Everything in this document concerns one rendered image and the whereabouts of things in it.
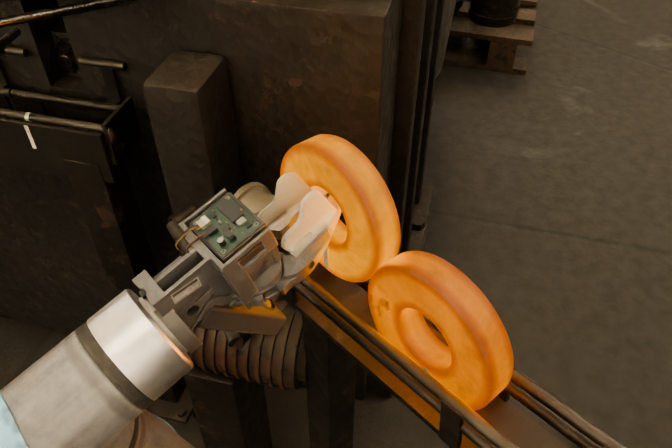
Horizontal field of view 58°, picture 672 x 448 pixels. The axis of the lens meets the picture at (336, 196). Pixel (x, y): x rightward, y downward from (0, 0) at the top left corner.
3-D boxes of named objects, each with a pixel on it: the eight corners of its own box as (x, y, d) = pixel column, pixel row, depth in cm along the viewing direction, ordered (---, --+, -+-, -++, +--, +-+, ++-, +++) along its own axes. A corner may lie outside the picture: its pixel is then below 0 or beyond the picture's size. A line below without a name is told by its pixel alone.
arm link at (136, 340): (169, 414, 53) (120, 343, 58) (214, 374, 54) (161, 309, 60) (119, 375, 46) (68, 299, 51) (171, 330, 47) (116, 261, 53)
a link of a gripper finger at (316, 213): (356, 168, 55) (279, 233, 53) (367, 207, 60) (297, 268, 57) (333, 152, 57) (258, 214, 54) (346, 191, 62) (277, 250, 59)
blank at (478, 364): (382, 224, 59) (356, 240, 57) (517, 295, 48) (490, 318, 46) (396, 339, 67) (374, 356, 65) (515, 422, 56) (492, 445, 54)
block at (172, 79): (201, 179, 98) (175, 43, 82) (248, 187, 97) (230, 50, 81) (172, 224, 90) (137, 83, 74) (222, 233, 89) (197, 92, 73)
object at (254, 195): (270, 210, 81) (263, 173, 78) (312, 241, 76) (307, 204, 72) (232, 231, 79) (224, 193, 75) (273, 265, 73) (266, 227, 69)
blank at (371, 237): (298, 109, 63) (272, 120, 61) (407, 173, 53) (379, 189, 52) (306, 223, 72) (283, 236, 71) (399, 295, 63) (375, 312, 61)
